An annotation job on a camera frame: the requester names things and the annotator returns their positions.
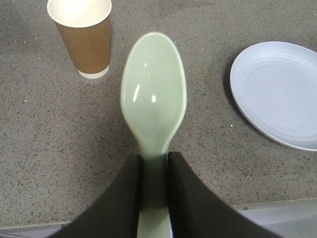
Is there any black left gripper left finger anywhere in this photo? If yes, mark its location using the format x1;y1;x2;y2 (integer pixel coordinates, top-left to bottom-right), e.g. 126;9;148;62
52;155;143;238

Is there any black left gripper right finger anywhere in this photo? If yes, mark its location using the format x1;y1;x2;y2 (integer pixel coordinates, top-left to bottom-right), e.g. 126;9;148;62
167;152;279;238

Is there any pale green plastic spoon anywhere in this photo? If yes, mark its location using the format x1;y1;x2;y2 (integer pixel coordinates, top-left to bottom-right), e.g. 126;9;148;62
120;32;187;238

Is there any brown paper cup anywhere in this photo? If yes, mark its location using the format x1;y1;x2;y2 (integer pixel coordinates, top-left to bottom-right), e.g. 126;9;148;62
47;0;112;79

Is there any light blue plastic plate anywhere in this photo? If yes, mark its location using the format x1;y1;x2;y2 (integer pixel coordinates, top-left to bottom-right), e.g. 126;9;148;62
230;42;317;151

